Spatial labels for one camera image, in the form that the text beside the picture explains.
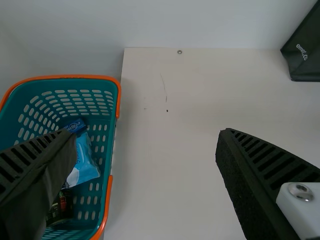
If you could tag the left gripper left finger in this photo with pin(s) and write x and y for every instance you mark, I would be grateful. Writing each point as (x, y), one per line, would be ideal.
(27, 175)

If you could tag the small blue gum box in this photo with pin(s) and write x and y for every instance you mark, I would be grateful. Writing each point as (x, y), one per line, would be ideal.
(75, 126)

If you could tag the dark coffee bottle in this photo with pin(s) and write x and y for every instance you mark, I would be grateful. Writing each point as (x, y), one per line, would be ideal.
(62, 202)

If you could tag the light blue wet wipes pack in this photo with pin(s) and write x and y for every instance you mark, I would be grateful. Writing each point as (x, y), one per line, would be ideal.
(85, 165)

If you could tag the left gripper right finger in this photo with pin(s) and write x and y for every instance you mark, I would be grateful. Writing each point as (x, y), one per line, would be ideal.
(250, 175)

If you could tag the teal shopping basket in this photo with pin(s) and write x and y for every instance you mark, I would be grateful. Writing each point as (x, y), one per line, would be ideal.
(30, 87)

